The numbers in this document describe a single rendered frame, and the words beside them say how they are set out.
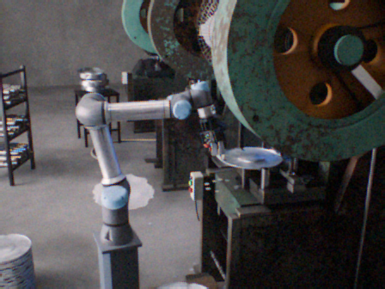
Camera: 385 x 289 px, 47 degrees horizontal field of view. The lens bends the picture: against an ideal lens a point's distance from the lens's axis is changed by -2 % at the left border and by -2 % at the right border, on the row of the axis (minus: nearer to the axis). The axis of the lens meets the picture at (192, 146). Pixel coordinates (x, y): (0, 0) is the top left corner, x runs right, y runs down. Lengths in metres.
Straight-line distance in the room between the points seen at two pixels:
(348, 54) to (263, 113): 0.34
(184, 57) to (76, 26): 5.34
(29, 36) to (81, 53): 0.93
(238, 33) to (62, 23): 7.12
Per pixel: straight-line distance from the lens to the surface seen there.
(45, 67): 8.57
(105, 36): 8.50
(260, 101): 1.54
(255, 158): 2.10
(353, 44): 1.59
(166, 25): 3.24
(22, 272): 2.55
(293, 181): 1.97
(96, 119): 1.88
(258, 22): 1.50
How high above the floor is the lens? 1.48
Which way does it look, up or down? 18 degrees down
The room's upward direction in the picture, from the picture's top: straight up
